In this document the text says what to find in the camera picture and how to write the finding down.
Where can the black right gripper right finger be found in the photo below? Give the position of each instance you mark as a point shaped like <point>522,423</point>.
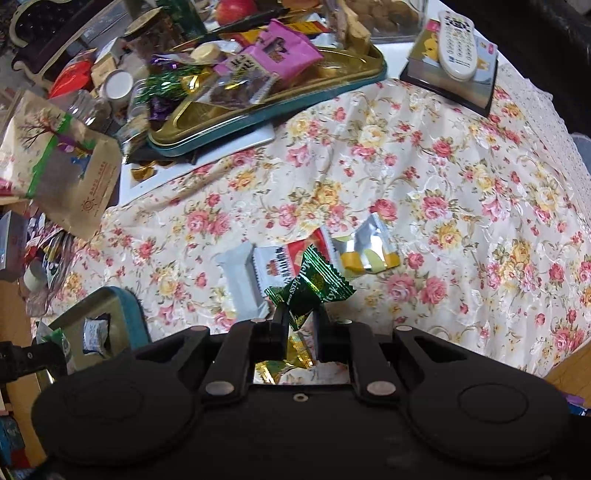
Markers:
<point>354,344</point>

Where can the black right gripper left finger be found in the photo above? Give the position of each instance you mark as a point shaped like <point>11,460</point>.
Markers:
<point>247,343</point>

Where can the gold candy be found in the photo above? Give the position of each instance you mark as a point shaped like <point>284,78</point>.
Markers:
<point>298,357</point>

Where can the green candy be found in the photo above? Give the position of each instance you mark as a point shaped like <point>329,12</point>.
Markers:
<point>318,282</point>

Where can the red white hawthorn snack packet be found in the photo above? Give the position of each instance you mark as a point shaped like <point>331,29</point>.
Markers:
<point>275,266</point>

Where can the dark blue white snack packet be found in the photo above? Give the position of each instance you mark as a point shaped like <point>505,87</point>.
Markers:
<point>96,335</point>

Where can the silver yellow pastry packet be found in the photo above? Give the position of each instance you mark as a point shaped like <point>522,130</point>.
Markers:
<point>368,250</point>

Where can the green white snack packet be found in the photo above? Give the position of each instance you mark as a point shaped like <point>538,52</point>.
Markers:
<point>45,333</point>

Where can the empty gold tin tray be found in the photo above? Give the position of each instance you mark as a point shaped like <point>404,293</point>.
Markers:
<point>128,330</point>

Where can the floral tablecloth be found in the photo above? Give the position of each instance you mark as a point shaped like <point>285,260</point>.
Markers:
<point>490,217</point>

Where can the white board under tray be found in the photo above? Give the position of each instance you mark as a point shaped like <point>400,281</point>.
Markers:
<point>136,180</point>

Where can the brown paper snack bag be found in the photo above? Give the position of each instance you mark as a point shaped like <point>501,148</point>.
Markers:
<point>53,159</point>

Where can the gold tin tray with sweets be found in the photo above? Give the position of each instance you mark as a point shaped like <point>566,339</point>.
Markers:
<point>192,125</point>

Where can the clear packet of nuts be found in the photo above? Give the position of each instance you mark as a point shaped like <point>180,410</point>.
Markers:
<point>236,91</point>

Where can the notepad box with cartoon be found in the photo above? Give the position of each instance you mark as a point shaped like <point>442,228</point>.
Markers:
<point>424,70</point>

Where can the pink snack packet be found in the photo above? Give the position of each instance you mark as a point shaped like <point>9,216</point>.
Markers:
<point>278,51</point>

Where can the white jar lid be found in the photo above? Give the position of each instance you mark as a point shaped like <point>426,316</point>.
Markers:
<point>117,88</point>

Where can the white remote control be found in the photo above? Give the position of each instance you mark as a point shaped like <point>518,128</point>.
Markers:
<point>457,46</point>

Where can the clear glass cookie jar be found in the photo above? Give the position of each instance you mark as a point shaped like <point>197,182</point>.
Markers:
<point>377,21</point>

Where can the red apple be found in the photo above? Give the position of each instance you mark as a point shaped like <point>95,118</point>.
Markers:
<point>231,11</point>

